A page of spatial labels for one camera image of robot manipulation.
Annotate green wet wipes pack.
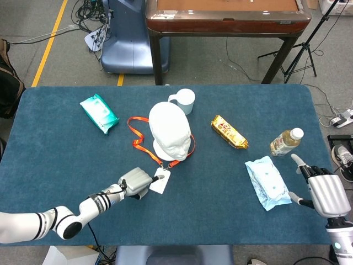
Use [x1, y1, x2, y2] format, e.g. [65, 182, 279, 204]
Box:
[79, 93, 120, 135]

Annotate gold biscuit packet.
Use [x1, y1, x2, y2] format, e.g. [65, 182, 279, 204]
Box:
[211, 114, 249, 150]

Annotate white box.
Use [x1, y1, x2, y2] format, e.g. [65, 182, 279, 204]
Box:
[42, 245, 100, 265]

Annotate white foam mannequin head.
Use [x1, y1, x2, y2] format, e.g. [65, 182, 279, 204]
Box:
[148, 101, 192, 162]

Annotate blue robot base machine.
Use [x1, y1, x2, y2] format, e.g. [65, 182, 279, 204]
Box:
[100, 0, 170, 75]

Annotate light blue wet wipes pack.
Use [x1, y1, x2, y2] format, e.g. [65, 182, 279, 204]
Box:
[244, 155, 292, 212]

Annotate black foot pedal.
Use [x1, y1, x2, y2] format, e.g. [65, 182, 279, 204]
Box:
[327, 134, 353, 147]

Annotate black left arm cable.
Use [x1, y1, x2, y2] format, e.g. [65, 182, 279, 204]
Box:
[87, 178, 128, 265]

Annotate white power strip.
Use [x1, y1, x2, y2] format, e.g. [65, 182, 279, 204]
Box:
[329, 108, 353, 129]

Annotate grey blue robot torso base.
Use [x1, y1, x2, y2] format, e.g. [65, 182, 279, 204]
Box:
[115, 244, 234, 265]

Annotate pale blue mug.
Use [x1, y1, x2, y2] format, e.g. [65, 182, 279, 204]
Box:
[167, 88, 196, 115]

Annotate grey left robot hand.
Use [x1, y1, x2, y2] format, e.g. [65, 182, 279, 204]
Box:
[117, 167, 161, 200]

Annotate dark brown bag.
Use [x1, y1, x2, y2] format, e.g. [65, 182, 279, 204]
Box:
[0, 38, 25, 119]

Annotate orange lanyard strap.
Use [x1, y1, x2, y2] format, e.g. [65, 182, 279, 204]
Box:
[127, 116, 196, 168]

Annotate yellow tea bottle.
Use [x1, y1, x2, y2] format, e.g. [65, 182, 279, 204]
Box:
[269, 127, 305, 157]

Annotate grey black sneaker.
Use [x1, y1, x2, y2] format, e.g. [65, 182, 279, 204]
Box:
[330, 145, 353, 183]

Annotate brown mahjong table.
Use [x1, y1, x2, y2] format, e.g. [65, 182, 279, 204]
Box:
[145, 0, 312, 86]

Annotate white badge holder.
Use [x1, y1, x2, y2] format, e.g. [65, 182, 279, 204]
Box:
[148, 167, 171, 194]

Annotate white storage crate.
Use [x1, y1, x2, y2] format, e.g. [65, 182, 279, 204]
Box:
[318, 0, 353, 16]

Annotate white socket board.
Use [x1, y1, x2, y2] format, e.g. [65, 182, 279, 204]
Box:
[84, 24, 111, 52]

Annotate black tripod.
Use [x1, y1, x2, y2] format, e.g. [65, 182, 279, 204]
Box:
[258, 0, 343, 84]

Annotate black floor cable bundle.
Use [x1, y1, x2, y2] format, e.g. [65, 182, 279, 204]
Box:
[71, 0, 114, 34]

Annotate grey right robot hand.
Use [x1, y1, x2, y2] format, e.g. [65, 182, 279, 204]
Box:
[288, 153, 352, 219]

